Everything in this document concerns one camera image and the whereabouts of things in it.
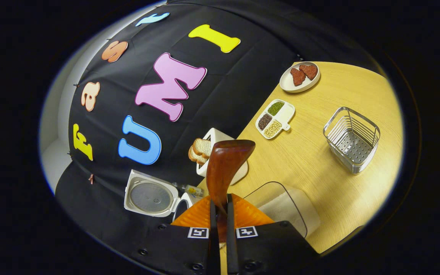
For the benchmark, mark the white rice cooker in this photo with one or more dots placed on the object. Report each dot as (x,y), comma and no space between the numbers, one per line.
(149,196)

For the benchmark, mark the white divided bean dish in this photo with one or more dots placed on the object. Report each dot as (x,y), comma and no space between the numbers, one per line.
(287,110)

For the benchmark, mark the bread slice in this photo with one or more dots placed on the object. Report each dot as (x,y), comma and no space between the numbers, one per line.
(195,156)
(203,147)

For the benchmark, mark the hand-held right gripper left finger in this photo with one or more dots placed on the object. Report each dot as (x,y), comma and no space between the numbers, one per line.
(213,229)

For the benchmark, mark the pink clip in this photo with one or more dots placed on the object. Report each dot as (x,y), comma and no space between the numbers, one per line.
(91,178)

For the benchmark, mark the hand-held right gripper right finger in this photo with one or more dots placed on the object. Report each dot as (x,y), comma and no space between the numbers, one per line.
(230,244)

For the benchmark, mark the red meat slice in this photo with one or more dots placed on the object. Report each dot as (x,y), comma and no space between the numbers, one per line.
(298,76)
(309,71)

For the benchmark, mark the brown wooden spoon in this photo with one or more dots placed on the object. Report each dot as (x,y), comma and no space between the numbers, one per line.
(225,164)

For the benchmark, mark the white toaster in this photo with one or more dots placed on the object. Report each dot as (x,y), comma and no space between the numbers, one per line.
(239,173)

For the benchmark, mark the clear glass dish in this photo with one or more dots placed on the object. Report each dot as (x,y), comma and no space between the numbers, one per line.
(254,196)

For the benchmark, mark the clear plastic bottle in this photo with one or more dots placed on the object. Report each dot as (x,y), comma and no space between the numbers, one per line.
(193,190)

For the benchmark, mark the white round plate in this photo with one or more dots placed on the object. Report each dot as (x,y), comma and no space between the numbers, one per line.
(287,86)

